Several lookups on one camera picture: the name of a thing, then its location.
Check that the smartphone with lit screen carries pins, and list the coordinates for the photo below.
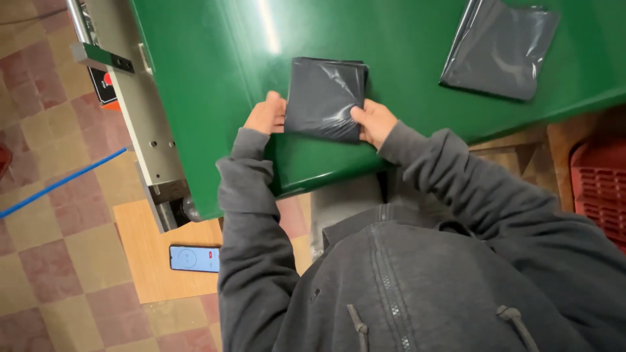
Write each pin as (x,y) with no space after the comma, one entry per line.
(194,258)

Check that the green conveyor belt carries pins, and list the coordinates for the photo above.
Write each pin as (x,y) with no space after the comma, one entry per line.
(342,98)

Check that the flat dark grey plastic bag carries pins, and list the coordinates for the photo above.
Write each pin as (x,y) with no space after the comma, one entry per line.
(499,49)

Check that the grey metal conveyor frame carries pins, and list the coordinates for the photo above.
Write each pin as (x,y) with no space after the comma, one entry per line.
(142,112)

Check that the blue rod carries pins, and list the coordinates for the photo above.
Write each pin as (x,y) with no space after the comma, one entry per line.
(61,182)

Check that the wooden pallet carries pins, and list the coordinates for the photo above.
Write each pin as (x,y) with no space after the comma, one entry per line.
(533,156)

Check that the red plastic crate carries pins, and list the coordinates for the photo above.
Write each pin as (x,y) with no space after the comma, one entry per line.
(600,188)

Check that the wooden board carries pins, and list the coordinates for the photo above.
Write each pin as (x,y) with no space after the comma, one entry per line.
(161,254)

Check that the person's right hand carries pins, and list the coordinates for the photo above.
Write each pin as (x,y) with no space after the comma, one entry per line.
(376,122)

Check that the dark grey plastic bag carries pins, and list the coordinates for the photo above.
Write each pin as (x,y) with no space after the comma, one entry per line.
(499,49)
(323,100)

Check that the person's grey zip hoodie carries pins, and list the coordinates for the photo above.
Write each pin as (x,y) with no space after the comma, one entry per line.
(440,283)

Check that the black and red box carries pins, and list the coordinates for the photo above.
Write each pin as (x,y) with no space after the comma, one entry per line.
(103,85)

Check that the person's left hand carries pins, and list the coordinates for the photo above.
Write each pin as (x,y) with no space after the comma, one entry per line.
(264,117)

